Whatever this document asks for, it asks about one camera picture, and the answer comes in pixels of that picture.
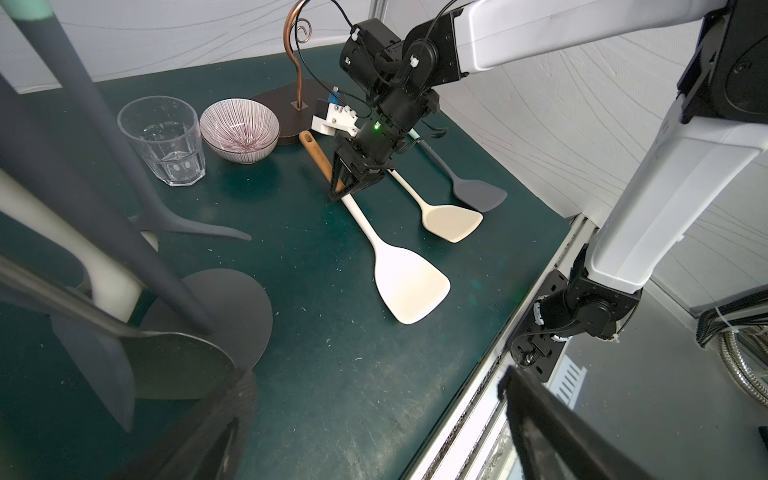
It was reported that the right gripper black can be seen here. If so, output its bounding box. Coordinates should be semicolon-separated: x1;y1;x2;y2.
329;89;440;201

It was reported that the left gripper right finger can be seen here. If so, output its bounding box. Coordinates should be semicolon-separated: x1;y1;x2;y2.
498;366;652;479

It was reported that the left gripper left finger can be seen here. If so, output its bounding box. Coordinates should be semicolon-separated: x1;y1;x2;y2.
110;369;256;479

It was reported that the cream spatula mint handle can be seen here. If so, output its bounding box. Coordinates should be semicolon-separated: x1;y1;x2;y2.
389;170;483;243

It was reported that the white spatula light wood handle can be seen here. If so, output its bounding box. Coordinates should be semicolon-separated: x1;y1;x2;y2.
298;130;452;326

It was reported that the grey spatula mint handle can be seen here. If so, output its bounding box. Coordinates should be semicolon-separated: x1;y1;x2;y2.
409;129;508;213

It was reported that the grey utensil rack stand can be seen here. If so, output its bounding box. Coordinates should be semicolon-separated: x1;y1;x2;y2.
1;80;273;369

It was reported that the brown metal scroll stand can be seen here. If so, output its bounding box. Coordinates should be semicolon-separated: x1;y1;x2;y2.
253;1;332;145

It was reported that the pink striped bowl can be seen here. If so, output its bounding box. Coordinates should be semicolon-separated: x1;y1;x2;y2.
199;98;280;165

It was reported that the clear drinking glass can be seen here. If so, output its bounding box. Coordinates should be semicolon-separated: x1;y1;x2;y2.
117;95;206;187

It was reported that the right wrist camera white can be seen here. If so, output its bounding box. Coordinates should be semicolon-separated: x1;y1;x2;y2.
311;86;359;137

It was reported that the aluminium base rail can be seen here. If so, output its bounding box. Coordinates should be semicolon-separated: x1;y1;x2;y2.
403;213;596;479

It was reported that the cream utensil orange handle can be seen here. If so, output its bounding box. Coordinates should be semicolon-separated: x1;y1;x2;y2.
1;172;144;432

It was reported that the black cable bundle corner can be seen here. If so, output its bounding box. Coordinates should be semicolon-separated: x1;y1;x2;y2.
695;287;768;409

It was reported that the grey utensil mint handle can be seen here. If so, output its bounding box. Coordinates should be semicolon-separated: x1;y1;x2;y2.
0;0;253;242

